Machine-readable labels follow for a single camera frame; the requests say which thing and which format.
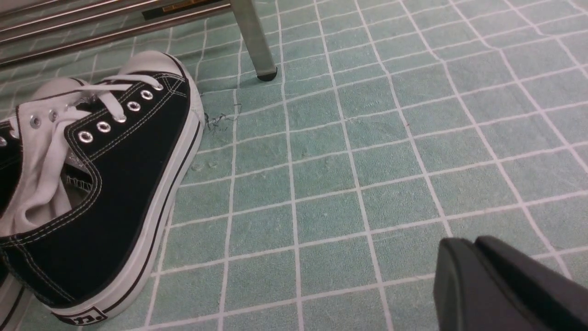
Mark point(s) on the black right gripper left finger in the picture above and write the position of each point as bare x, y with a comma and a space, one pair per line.
469, 297

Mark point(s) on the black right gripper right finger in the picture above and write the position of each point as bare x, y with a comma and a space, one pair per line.
560, 303

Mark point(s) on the metal shoe rack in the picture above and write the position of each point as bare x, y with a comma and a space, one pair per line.
92, 37

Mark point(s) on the black canvas sneaker right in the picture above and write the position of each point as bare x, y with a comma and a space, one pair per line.
101, 165

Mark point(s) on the black canvas sneaker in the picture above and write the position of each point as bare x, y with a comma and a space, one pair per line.
101, 165
13, 296

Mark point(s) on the black orange book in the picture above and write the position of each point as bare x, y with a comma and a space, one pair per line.
186, 5

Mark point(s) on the black canvas sneaker left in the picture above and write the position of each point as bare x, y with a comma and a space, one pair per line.
13, 296

